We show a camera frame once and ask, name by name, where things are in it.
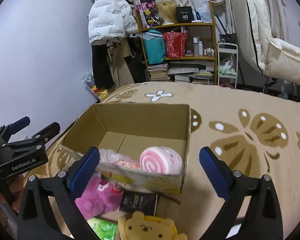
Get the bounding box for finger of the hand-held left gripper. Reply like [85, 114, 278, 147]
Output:
[0, 122, 61, 153]
[0, 116, 31, 145]

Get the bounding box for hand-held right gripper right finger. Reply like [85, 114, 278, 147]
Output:
[199, 146, 283, 240]

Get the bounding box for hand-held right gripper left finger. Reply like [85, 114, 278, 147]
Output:
[17, 146, 101, 240]

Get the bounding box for pink plush toy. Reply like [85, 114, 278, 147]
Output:
[74, 176, 123, 220]

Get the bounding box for brown cardboard box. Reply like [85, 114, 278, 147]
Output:
[61, 102, 192, 195]

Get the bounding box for person's left hand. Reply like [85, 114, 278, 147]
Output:
[5, 174, 25, 193]

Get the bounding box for pink plastic packet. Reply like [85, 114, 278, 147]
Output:
[98, 149, 143, 172]

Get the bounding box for pink swirl roll plush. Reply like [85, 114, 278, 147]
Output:
[139, 147, 183, 175]

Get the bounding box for green plastic packet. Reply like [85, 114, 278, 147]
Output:
[87, 217, 118, 240]

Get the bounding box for black flat packet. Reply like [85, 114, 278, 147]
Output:
[119, 192, 158, 217]

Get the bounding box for pile of colourful packets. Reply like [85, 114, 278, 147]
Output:
[82, 71, 109, 100]

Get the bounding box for beige butterfly printed blanket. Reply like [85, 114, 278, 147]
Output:
[27, 82, 300, 240]

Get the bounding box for yellow bear plush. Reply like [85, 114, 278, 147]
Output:
[116, 210, 188, 240]

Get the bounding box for black hanging garment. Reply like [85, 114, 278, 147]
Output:
[91, 40, 115, 89]

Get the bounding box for beige hanging pants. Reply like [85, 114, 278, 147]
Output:
[107, 42, 135, 87]

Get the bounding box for stack of books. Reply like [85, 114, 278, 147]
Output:
[146, 60, 215, 85]

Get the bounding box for white metal cart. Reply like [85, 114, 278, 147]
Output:
[216, 42, 239, 89]

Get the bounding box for white printed puffer jacket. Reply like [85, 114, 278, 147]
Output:
[88, 0, 138, 46]

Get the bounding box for red patterned bag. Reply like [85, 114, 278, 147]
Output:
[163, 32, 188, 58]

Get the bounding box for teal bag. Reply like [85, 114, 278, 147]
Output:
[142, 30, 167, 65]

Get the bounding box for wooden shelf rack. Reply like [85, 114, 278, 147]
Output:
[135, 1, 218, 85]

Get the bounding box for black printed tote bag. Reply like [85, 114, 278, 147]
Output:
[139, 0, 160, 27]

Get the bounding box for black box with white print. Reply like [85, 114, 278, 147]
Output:
[175, 6, 193, 22]

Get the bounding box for cream puffer coat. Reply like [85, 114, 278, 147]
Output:
[227, 0, 300, 85]

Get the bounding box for blonde wig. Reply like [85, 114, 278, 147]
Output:
[156, 1, 178, 25]

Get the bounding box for white plastic bag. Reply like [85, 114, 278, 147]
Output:
[191, 0, 212, 23]

